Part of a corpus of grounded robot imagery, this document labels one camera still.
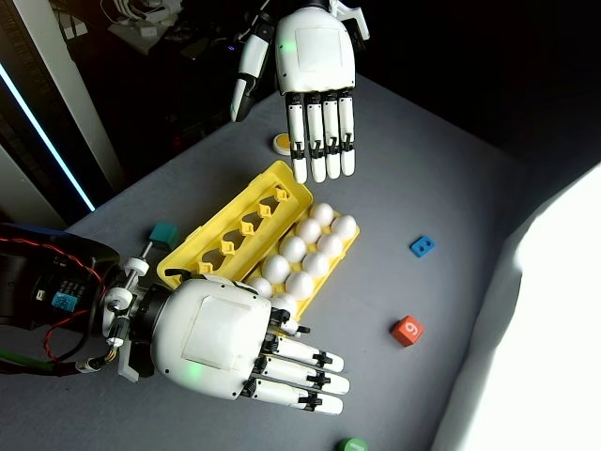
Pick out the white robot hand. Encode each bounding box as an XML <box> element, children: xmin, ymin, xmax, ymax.
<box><xmin>148</xmin><ymin>268</ymin><xmax>351</xmax><ymax>417</ymax></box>
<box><xmin>228</xmin><ymin>4</ymin><xmax>358</xmax><ymax>185</ymax></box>

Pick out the white toy egg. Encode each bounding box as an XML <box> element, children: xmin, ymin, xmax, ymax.
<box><xmin>331</xmin><ymin>214</ymin><xmax>358</xmax><ymax>241</ymax></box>
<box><xmin>301</xmin><ymin>252</ymin><xmax>331</xmax><ymax>279</ymax></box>
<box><xmin>295</xmin><ymin>218</ymin><xmax>323</xmax><ymax>245</ymax></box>
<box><xmin>316</xmin><ymin>233</ymin><xmax>345</xmax><ymax>260</ymax></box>
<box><xmin>279</xmin><ymin>235</ymin><xmax>308</xmax><ymax>264</ymax></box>
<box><xmin>309</xmin><ymin>202</ymin><xmax>335</xmax><ymax>227</ymax></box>
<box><xmin>246</xmin><ymin>276</ymin><xmax>273</xmax><ymax>299</ymax></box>
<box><xmin>285</xmin><ymin>271</ymin><xmax>316</xmax><ymax>302</ymax></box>
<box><xmin>270</xmin><ymin>292</ymin><xmax>299</xmax><ymax>317</ymax></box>
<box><xmin>261</xmin><ymin>254</ymin><xmax>291</xmax><ymax>285</ymax></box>

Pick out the yellow egg carton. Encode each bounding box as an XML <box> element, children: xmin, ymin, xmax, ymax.
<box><xmin>156</xmin><ymin>160</ymin><xmax>362</xmax><ymax>330</ymax></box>

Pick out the teal toy block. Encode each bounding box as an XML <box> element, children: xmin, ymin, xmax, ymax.
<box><xmin>149</xmin><ymin>222</ymin><xmax>180</xmax><ymax>251</ymax></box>

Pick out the grey table cloth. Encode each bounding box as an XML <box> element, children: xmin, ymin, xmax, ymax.
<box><xmin>0</xmin><ymin>72</ymin><xmax>532</xmax><ymax>451</ymax></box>

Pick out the red number nine block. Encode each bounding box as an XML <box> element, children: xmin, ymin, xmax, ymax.
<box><xmin>389</xmin><ymin>315</ymin><xmax>425</xmax><ymax>349</ymax></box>

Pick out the blue two-hole toy block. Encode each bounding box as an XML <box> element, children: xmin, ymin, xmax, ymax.
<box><xmin>408</xmin><ymin>235</ymin><xmax>437</xmax><ymax>258</ymax></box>

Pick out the glowing LED light strip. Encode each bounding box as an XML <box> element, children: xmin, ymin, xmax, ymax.
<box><xmin>0</xmin><ymin>63</ymin><xmax>97</xmax><ymax>212</ymax></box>

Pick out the bright white panel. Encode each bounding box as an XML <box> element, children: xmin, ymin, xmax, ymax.
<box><xmin>429</xmin><ymin>162</ymin><xmax>601</xmax><ymax>451</ymax></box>

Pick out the white upright post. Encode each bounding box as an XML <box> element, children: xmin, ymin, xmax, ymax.
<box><xmin>11</xmin><ymin>0</ymin><xmax>126</xmax><ymax>189</ymax></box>

